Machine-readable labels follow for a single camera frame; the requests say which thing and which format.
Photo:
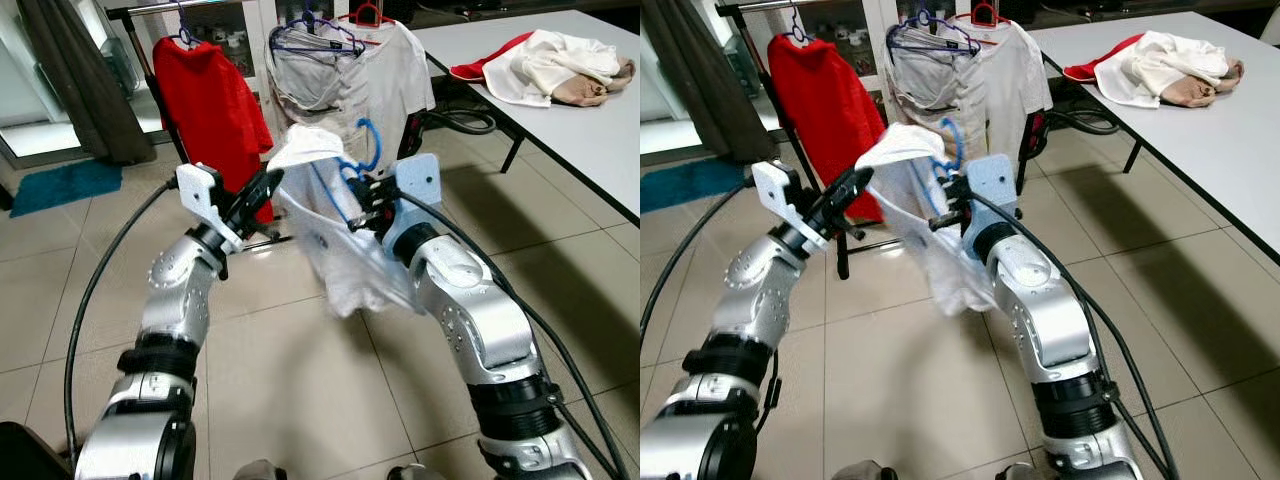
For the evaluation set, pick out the teal rug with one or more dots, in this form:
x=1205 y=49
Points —
x=690 y=185
x=65 y=185

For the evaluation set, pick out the white t-shirt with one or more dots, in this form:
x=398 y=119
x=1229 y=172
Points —
x=930 y=265
x=340 y=260

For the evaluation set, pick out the grey curtain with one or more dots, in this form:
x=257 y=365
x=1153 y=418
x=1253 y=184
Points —
x=85 y=90
x=715 y=90

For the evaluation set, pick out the glass sliding door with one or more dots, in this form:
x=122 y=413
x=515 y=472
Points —
x=25 y=90

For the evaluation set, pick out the teal translucent plastic container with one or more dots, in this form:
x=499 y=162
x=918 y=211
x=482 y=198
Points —
x=125 y=65
x=748 y=65

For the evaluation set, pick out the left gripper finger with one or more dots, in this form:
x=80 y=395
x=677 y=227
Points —
x=856 y=196
x=845 y=186
x=260 y=186
x=270 y=196

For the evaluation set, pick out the blue plastic hanger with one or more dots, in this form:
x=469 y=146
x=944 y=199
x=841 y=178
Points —
x=961 y=143
x=378 y=145

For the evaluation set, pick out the grey robot right leg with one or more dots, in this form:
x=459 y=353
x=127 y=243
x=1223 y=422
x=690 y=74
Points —
x=1015 y=473
x=402 y=474

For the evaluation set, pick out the black clothes rack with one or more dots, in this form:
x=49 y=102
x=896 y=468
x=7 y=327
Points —
x=842 y=262
x=142 y=50

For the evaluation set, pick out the purple plastic hanger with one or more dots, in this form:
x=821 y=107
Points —
x=300 y=38
x=186 y=40
x=335 y=42
x=955 y=42
x=800 y=40
x=920 y=38

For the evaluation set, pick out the red plastic hanger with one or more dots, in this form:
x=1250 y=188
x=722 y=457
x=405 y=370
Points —
x=985 y=14
x=368 y=14

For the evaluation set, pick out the off-white t-shirt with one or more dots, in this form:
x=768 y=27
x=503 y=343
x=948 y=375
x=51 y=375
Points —
x=1015 y=90
x=395 y=90

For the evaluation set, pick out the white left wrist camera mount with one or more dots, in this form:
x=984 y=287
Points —
x=780 y=190
x=200 y=190

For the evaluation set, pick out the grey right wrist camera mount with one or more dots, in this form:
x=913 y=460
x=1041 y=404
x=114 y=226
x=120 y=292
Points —
x=415 y=185
x=992 y=185

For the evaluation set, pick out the cream t-shirt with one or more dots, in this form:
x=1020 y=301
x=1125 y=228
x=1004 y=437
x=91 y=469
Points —
x=1165 y=65
x=550 y=65

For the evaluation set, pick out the white display cabinet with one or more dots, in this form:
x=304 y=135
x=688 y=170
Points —
x=258 y=30
x=878 y=25

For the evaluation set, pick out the red t-shirt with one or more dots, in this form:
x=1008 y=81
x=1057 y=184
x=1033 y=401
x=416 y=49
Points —
x=1092 y=68
x=480 y=68
x=825 y=110
x=210 y=110

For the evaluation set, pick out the black low bench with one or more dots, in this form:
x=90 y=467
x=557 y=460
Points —
x=1080 y=10

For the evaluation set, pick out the tan garment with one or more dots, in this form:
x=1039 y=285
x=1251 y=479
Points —
x=1200 y=92
x=585 y=92

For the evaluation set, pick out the grey t-shirt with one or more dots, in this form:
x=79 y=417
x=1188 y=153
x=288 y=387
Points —
x=920 y=85
x=300 y=85

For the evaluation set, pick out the silver left arm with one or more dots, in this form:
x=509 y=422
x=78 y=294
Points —
x=760 y=290
x=180 y=290

